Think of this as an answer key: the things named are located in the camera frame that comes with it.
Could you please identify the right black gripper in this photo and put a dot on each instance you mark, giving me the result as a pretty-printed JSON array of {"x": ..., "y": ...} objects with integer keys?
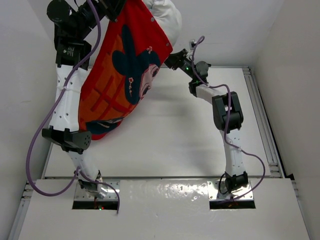
[{"x": 173, "y": 60}]

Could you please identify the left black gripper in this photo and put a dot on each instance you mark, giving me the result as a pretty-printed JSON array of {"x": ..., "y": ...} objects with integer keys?
[{"x": 110, "y": 8}]

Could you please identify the white pillow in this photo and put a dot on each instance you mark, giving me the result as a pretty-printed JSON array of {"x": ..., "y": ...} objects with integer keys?
[{"x": 167, "y": 16}]

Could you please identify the pink patterned pillowcase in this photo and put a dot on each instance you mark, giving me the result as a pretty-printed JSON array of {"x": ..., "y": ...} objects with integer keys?
[{"x": 131, "y": 54}]

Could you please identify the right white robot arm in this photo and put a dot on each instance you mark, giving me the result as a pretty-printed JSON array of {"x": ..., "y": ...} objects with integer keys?
[{"x": 227, "y": 115}]

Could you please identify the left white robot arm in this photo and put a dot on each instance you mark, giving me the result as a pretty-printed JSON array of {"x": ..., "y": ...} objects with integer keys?
[{"x": 72, "y": 62}]

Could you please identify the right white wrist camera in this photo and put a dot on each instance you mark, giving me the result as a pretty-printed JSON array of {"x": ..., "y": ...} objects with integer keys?
[{"x": 192, "y": 45}]

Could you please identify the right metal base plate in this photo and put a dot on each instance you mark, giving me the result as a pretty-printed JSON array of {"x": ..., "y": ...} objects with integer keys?
[{"x": 217, "y": 191}]

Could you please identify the metal base plate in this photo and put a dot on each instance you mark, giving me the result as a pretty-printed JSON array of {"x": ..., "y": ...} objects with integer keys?
[
  {"x": 88, "y": 191},
  {"x": 217, "y": 191}
]

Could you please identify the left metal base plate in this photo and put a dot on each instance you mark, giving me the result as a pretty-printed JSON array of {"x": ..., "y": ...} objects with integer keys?
[{"x": 88, "y": 191}]

